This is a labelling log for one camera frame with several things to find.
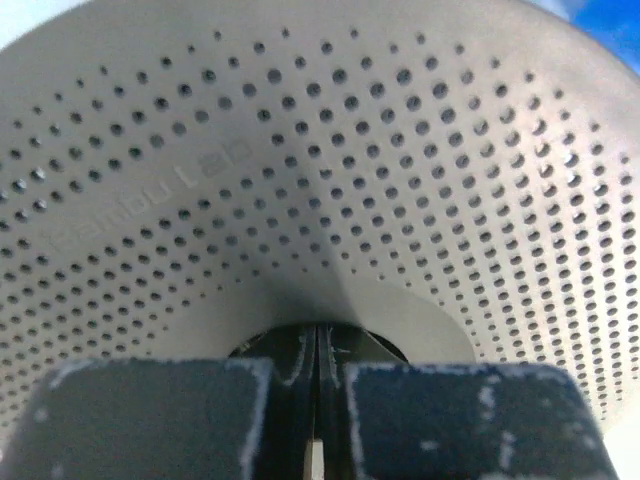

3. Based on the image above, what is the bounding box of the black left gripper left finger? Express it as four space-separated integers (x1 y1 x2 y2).
0 357 316 480

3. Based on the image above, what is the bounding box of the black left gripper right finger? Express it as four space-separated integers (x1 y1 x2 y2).
319 327 617 479

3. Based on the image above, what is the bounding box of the white perforated filament spool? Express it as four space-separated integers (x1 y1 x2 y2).
0 0 640 436

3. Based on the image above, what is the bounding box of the blue plastic bin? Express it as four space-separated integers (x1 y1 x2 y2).
571 0 640 73

